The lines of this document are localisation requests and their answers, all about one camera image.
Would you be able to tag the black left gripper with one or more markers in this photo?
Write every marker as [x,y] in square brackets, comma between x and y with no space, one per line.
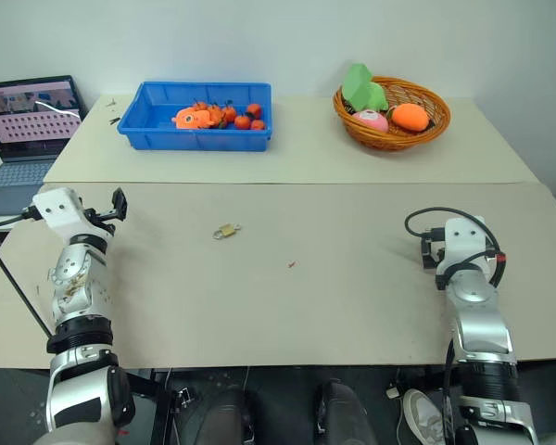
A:
[101,217]

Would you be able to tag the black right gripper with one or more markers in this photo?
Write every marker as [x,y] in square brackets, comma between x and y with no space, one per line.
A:
[436,241]

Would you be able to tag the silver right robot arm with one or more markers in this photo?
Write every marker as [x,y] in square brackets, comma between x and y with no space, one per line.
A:
[482,324]

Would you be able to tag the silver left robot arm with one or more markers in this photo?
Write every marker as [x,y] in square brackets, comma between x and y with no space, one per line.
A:
[76,296]

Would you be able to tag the small dark metal clip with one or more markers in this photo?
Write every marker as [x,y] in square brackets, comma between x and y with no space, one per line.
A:
[114,120]

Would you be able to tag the small dark metal scrap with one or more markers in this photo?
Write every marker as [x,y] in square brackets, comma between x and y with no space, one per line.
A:
[112,102]

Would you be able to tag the blue plastic bin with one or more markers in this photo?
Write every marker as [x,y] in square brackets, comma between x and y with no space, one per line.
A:
[199,134]

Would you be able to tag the brass padlock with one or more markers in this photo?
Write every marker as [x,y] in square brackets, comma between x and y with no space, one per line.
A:
[225,231]

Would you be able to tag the orange plush fish toy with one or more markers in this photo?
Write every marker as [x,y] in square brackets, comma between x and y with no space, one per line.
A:
[193,118]

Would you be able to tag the grey laptop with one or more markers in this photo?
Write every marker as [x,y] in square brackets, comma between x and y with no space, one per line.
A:
[25,134]

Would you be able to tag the woven orange wicker basket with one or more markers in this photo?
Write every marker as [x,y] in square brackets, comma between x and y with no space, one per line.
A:
[398,134]

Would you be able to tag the small orange fruit toy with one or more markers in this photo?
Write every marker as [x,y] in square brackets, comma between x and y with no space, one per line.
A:
[258,125]
[215,111]
[230,112]
[255,110]
[242,121]

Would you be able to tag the orange plush fruit toy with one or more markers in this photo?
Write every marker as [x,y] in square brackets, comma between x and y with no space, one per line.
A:
[410,116]

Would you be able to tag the small white plug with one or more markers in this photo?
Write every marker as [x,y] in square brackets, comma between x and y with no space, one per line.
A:
[393,393]

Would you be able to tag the pink round plush toy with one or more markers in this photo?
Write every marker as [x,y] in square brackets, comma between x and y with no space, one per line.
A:
[371,120]

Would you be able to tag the grey sneaker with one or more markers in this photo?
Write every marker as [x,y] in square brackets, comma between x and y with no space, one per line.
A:
[420,415]

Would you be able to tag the green plush toy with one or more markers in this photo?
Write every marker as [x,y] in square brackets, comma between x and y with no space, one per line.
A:
[363,90]

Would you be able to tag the dark rounded shape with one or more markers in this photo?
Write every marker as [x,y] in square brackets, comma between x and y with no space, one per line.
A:
[222,419]
[345,412]

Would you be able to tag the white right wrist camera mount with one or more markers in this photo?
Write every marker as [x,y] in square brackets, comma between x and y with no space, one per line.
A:
[462,243]

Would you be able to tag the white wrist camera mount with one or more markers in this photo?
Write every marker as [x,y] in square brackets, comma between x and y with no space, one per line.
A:
[59,209]
[462,243]

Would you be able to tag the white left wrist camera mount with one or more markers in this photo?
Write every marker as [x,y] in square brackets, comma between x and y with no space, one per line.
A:
[59,209]

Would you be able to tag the black metal table frame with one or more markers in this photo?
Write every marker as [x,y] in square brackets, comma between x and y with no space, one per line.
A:
[163,408]

